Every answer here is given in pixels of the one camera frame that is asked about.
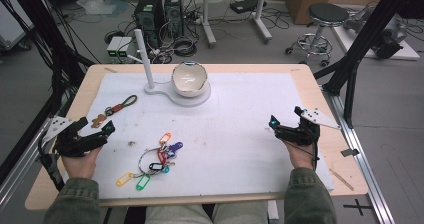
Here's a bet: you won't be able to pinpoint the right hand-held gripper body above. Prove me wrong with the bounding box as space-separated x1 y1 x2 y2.
275 107 342 147

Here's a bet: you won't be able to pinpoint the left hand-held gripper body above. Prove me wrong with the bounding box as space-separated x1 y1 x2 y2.
41 115 110 158

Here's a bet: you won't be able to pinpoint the brown leather bear keychain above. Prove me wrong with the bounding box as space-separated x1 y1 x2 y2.
90 94 139 129

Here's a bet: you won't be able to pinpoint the bunch of colourful key tags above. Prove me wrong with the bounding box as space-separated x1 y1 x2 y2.
115 131 185 192

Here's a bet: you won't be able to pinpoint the white peg stand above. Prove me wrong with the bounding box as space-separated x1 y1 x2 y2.
133 28 212 109

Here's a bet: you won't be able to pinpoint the person's left hand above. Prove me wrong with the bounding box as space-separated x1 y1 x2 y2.
61 146 104 181

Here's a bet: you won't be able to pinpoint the person's right hand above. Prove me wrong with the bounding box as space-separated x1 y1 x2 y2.
284 139 317 171

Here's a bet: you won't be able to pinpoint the white table mat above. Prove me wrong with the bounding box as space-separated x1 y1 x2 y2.
90 71 335 201

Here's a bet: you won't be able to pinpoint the black tape piece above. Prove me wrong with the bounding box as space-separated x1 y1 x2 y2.
340 147 361 158

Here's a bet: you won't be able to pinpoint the thin wooden stick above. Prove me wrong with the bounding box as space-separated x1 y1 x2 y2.
328 167 355 192

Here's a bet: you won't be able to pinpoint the white power supply box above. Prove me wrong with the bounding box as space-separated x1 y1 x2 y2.
116 36 134 59
106 36 123 59

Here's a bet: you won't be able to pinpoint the black tape cross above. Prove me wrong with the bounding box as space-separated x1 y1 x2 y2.
342 198 373 217

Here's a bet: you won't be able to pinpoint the white ceramic bowl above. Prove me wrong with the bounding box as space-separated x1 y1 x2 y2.
170 60 210 99

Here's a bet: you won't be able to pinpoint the black round stool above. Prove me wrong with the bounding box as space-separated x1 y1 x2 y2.
284 2 350 68

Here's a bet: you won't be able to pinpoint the white desk leg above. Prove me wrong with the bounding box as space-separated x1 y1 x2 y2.
199 0 218 49
251 0 273 44

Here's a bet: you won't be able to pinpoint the person's legs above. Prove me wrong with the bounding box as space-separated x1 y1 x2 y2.
144 201 270 224

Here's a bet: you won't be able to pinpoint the brown cardboard box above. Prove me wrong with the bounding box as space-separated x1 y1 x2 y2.
285 0 336 26

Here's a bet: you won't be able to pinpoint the clear plastic sheet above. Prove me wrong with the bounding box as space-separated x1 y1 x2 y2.
75 0 118 17

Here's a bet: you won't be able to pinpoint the flat black device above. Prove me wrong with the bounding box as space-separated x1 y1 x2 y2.
229 0 268 15

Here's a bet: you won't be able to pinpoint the black computer tower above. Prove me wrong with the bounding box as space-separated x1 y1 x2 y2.
163 0 185 37
134 0 166 33

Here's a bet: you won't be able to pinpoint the white floor board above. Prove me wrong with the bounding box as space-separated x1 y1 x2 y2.
331 23 421 62

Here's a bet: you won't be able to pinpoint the right hand-held gripper cable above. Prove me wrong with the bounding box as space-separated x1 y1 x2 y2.
285 137 321 172

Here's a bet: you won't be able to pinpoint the hand-held gripper cable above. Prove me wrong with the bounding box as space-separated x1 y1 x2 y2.
285 137 321 172
37 133 66 192

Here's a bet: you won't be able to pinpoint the left hand-held gripper cable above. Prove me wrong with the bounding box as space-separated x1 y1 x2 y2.
37 133 66 192

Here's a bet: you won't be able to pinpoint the aluminium rail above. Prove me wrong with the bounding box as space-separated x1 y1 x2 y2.
0 117 59 207
320 83 397 224

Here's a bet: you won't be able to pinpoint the black metal frame with cables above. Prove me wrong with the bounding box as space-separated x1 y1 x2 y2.
0 0 97 185

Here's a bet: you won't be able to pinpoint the coiled black cable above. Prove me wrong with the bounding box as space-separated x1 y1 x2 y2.
172 36 198 58

